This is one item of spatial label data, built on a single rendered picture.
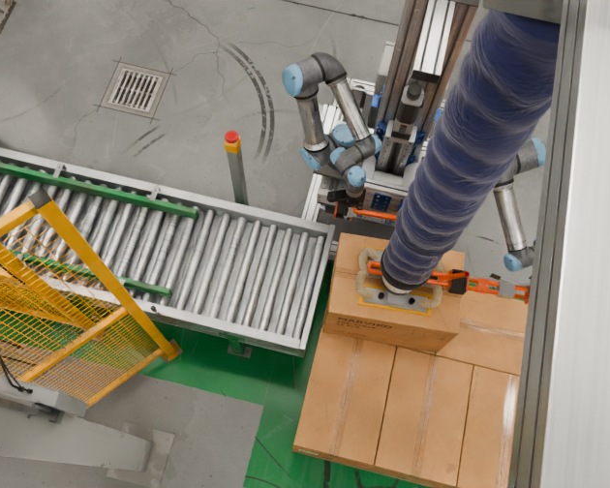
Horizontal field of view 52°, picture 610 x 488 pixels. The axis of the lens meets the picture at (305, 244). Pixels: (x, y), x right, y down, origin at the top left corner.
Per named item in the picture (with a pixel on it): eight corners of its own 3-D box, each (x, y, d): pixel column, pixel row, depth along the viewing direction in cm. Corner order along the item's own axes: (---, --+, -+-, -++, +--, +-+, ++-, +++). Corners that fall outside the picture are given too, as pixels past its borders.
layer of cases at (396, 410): (292, 449, 338) (292, 444, 301) (333, 280, 374) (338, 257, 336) (510, 505, 330) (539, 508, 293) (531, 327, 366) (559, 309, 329)
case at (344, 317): (322, 332, 321) (327, 311, 283) (334, 260, 335) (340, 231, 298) (438, 351, 319) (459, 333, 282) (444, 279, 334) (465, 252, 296)
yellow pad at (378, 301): (356, 305, 285) (358, 301, 281) (359, 284, 289) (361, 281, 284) (430, 318, 284) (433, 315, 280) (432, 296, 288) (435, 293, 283)
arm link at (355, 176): (358, 160, 257) (371, 175, 255) (356, 172, 268) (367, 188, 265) (343, 168, 256) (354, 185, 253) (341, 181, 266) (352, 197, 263)
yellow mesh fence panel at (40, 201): (53, 446, 349) (-244, 394, 153) (45, 432, 351) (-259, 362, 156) (183, 351, 370) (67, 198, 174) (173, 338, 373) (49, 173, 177)
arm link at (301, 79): (341, 162, 287) (322, 61, 246) (314, 177, 284) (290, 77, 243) (327, 149, 294) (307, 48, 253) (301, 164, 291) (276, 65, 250)
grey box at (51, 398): (29, 403, 215) (-9, 390, 187) (35, 387, 217) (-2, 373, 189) (83, 417, 214) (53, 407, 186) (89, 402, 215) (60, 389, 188)
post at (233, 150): (238, 224, 401) (223, 144, 308) (241, 214, 403) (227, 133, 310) (248, 226, 400) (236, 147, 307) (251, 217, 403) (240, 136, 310)
